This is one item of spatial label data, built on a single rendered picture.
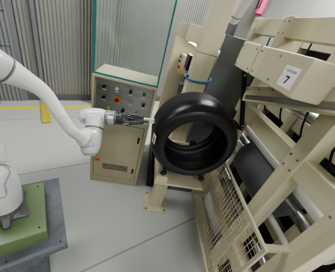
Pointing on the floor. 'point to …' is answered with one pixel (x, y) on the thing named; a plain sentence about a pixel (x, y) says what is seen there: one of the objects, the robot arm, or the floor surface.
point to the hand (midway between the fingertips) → (148, 120)
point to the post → (200, 67)
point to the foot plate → (153, 206)
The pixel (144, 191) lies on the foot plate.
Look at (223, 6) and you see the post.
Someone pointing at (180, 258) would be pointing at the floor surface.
